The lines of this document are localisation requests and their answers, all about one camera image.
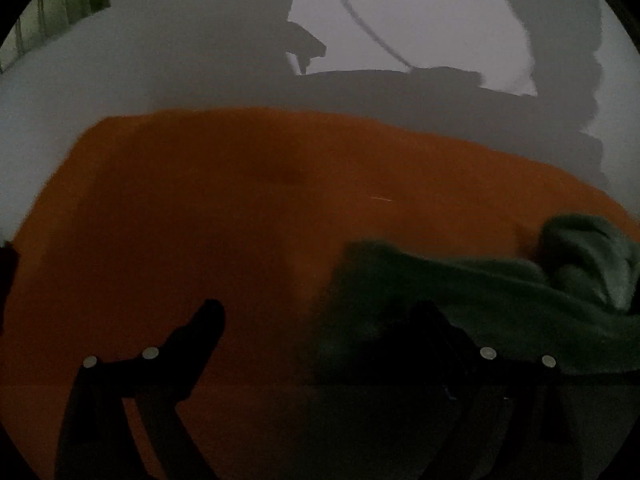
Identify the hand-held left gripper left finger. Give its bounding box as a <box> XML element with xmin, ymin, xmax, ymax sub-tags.
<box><xmin>54</xmin><ymin>299</ymin><xmax>226</xmax><ymax>480</ymax></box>

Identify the wall vent window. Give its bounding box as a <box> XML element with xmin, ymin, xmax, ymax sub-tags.
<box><xmin>0</xmin><ymin>0</ymin><xmax>111</xmax><ymax>73</ymax></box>

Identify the orange blanket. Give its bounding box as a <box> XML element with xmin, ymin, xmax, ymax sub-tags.
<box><xmin>0</xmin><ymin>107</ymin><xmax>640</xmax><ymax>480</ymax></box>

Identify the green fleece pajama shirt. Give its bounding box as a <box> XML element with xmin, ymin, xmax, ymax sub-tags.
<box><xmin>315</xmin><ymin>214</ymin><xmax>640</xmax><ymax>378</ymax></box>

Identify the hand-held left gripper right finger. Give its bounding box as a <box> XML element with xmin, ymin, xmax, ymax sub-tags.
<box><xmin>410</xmin><ymin>300</ymin><xmax>596</xmax><ymax>480</ymax></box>

